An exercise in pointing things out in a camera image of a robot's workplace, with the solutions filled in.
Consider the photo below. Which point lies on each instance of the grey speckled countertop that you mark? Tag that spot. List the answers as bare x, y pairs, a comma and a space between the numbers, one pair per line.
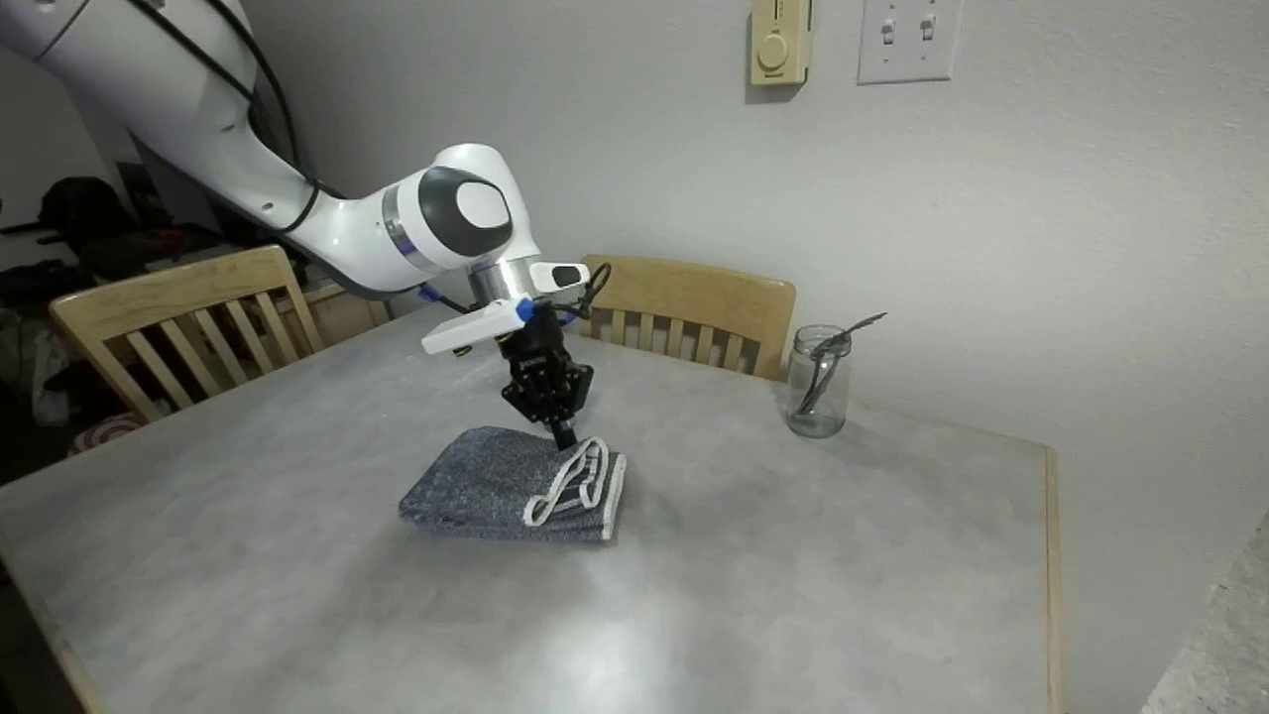
1223, 648

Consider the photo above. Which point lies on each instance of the grey towel with white trim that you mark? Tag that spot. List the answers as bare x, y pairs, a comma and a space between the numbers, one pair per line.
488, 482

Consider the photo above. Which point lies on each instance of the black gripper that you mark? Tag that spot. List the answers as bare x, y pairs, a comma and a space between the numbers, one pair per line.
540, 359

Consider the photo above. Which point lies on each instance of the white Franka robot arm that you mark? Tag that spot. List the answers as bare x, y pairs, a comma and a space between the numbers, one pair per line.
382, 224

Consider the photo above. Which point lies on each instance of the dark clutter pile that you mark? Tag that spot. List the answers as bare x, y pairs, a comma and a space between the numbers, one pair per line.
84, 221

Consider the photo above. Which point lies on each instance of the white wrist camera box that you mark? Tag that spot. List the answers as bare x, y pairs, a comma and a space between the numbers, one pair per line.
468, 327

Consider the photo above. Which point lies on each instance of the wall light switch plate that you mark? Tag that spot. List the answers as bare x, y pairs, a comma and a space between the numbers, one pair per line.
908, 43

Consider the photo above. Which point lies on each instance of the clear glass jar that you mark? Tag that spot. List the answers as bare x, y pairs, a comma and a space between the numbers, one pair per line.
816, 397

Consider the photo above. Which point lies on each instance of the beige wall switch plate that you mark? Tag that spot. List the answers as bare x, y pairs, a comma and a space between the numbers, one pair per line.
780, 45

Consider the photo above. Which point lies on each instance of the small wooden side cabinet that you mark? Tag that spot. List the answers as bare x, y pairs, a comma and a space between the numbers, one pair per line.
347, 319

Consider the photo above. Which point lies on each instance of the wooden slat-back chair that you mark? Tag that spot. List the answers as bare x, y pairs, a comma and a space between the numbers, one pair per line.
171, 312
686, 312

